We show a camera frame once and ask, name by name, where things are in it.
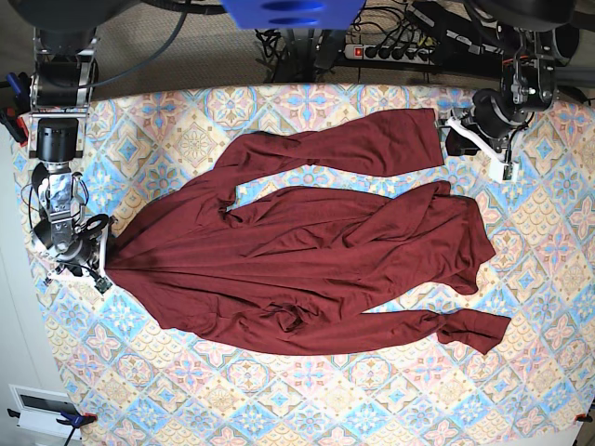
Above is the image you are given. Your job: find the black orange table clamp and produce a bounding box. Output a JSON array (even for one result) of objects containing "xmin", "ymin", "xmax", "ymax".
[{"xmin": 0, "ymin": 108, "xmax": 29, "ymax": 147}]

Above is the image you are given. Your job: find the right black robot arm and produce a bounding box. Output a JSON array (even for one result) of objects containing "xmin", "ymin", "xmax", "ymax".
[{"xmin": 27, "ymin": 29, "xmax": 110, "ymax": 284}]

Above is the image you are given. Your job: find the white power strip red switch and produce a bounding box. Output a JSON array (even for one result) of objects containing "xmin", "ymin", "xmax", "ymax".
[{"xmin": 343, "ymin": 44, "xmax": 431, "ymax": 65}]

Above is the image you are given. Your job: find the orange corner clamp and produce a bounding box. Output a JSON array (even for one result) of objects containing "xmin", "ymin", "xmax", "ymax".
[{"xmin": 575, "ymin": 413, "xmax": 594, "ymax": 423}]

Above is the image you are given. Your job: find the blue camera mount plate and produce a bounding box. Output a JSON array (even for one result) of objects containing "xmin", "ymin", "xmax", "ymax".
[{"xmin": 221, "ymin": 0, "xmax": 365, "ymax": 30}]

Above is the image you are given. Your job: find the white wall socket box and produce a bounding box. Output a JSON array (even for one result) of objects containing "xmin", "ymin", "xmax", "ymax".
[{"xmin": 8, "ymin": 384, "xmax": 77, "ymax": 439}]

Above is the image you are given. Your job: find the blue black bar clamp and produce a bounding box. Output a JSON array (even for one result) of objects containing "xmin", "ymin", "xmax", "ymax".
[{"xmin": 7, "ymin": 409, "xmax": 98, "ymax": 440}]

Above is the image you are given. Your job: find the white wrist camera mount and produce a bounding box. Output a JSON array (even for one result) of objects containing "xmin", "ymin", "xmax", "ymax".
[
  {"xmin": 435, "ymin": 109, "xmax": 520, "ymax": 184},
  {"xmin": 46, "ymin": 214, "xmax": 112, "ymax": 295}
]

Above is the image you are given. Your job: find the blue clamp upper left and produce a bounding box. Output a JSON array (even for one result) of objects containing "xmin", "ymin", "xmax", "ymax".
[{"xmin": 6, "ymin": 72, "xmax": 31, "ymax": 100}]

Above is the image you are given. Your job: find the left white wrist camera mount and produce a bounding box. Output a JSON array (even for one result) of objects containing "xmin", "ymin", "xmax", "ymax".
[{"xmin": 435, "ymin": 109, "xmax": 520, "ymax": 184}]

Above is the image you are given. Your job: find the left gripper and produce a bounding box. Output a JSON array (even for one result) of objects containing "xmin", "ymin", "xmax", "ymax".
[{"xmin": 445, "ymin": 88, "xmax": 530, "ymax": 157}]

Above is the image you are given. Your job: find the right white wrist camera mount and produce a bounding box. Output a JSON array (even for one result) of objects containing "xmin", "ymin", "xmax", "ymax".
[{"xmin": 46, "ymin": 214, "xmax": 112, "ymax": 295}]

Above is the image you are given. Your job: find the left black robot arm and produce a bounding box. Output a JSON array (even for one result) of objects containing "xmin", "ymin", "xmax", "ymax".
[{"xmin": 450, "ymin": 22, "xmax": 555, "ymax": 160}]

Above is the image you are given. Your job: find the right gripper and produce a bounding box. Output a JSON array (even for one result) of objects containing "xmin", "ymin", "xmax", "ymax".
[{"xmin": 44, "ymin": 222, "xmax": 105, "ymax": 279}]

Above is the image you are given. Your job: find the patterned tablecloth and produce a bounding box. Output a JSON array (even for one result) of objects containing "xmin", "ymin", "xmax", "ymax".
[{"xmin": 30, "ymin": 85, "xmax": 594, "ymax": 445}]

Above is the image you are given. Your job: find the dark red t-shirt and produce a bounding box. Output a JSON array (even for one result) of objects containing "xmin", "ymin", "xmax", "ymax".
[{"xmin": 106, "ymin": 108, "xmax": 509, "ymax": 356}]

